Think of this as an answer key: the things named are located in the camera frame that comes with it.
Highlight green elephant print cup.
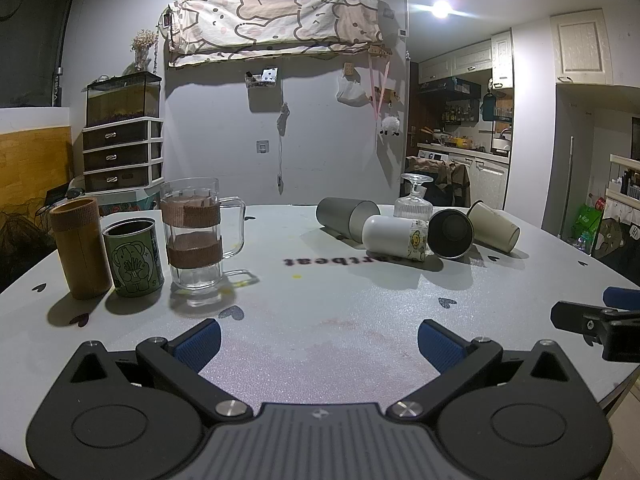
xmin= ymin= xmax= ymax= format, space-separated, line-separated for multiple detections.
xmin=102 ymin=218 xmax=165 ymax=296

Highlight dried flower bunch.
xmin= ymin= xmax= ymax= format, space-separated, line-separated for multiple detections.
xmin=130 ymin=28 xmax=159 ymax=72

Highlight ceiling light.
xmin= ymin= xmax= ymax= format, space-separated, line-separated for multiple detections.
xmin=428 ymin=0 xmax=456 ymax=22

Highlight grey metal cup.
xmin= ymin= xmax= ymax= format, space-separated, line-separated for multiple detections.
xmin=315 ymin=197 xmax=381 ymax=242

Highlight green bag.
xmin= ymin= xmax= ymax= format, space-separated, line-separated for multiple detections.
xmin=572 ymin=203 xmax=605 ymax=247

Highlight white kitchen wall cabinets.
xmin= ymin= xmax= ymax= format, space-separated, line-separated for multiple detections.
xmin=417 ymin=29 xmax=515 ymax=89

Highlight glass mug with brown bands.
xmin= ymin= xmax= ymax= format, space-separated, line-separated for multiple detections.
xmin=159 ymin=178 xmax=247 ymax=291

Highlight clear glass goblet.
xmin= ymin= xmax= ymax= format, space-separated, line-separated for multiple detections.
xmin=393 ymin=173 xmax=434 ymax=222

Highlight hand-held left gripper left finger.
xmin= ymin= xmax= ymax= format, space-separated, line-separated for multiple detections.
xmin=66 ymin=318 xmax=253 ymax=425

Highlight kitchen spice rack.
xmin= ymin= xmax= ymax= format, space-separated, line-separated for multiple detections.
xmin=441 ymin=101 xmax=479 ymax=126

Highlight dark printed cloth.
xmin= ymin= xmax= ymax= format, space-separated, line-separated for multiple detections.
xmin=592 ymin=204 xmax=640 ymax=273

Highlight glass fish tank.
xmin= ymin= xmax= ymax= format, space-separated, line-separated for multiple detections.
xmin=82 ymin=71 xmax=164 ymax=129

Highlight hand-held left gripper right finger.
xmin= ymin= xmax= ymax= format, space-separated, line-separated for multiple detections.
xmin=386 ymin=319 xmax=569 ymax=419

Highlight white storage shelf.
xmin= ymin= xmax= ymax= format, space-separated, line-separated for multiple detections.
xmin=604 ymin=154 xmax=640 ymax=212

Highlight chair with brown jacket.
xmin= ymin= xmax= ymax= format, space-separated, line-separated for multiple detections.
xmin=405 ymin=155 xmax=472 ymax=208

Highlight white cup with yellow print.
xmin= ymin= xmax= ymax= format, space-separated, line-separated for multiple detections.
xmin=362 ymin=214 xmax=430 ymax=263

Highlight white washing machine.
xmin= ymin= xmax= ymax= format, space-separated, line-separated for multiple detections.
xmin=415 ymin=143 xmax=511 ymax=211

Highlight dark curtain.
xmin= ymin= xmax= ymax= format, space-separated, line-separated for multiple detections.
xmin=0 ymin=0 xmax=82 ymax=109

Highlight white plastic drawer unit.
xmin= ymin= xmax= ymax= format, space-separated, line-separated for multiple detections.
xmin=81 ymin=117 xmax=165 ymax=194

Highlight white plastic bag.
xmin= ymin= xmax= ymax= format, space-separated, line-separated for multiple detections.
xmin=335 ymin=76 xmax=370 ymax=108

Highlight white cable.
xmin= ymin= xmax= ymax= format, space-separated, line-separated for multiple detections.
xmin=275 ymin=134 xmax=286 ymax=194

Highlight cream cup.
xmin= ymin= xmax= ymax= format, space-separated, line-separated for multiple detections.
xmin=467 ymin=200 xmax=521 ymax=254

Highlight white panelled cabinet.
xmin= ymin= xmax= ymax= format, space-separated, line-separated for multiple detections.
xmin=549 ymin=8 xmax=615 ymax=86

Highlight printed blanket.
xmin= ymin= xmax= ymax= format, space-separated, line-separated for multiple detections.
xmin=166 ymin=0 xmax=384 ymax=69

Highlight wooden panel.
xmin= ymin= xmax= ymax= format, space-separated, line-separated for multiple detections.
xmin=0 ymin=124 xmax=74 ymax=212

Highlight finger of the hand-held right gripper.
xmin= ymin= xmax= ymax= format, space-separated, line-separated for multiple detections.
xmin=550 ymin=301 xmax=640 ymax=362
xmin=603 ymin=286 xmax=640 ymax=311

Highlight brown bamboo cup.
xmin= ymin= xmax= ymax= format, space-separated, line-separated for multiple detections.
xmin=49 ymin=197 xmax=114 ymax=301

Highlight black steel cup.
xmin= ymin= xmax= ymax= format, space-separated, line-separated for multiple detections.
xmin=427 ymin=208 xmax=475 ymax=260

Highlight pink ribbon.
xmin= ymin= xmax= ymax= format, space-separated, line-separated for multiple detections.
xmin=368 ymin=54 xmax=394 ymax=122

